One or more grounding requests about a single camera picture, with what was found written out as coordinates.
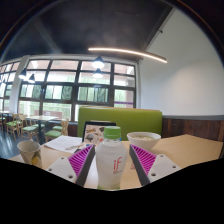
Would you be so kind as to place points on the green upholstered bench back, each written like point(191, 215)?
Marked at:
point(133, 118)

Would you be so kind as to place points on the white bowl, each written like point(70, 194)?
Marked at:
point(144, 140)

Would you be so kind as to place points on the long curved ceiling light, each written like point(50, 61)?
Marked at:
point(133, 52)

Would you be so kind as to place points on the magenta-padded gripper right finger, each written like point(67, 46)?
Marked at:
point(163, 165)

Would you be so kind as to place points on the large grid window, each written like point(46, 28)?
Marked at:
point(63, 76)

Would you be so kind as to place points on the black tablet with stickers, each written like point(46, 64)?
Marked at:
point(94, 133)

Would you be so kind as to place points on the open white paper booklet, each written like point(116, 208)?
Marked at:
point(63, 143)

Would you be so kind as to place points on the light wooden dining table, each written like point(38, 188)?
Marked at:
point(41, 118)

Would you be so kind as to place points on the green-capped white drink bottle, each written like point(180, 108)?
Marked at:
point(111, 160)

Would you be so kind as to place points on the group of pendant lamps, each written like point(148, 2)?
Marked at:
point(98, 62)

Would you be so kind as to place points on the printed paper cup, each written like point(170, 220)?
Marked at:
point(29, 151)

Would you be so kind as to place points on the group of green-seated wooden chairs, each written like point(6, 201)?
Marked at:
point(30, 128)

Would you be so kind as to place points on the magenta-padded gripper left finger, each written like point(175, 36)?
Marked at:
point(60, 166)

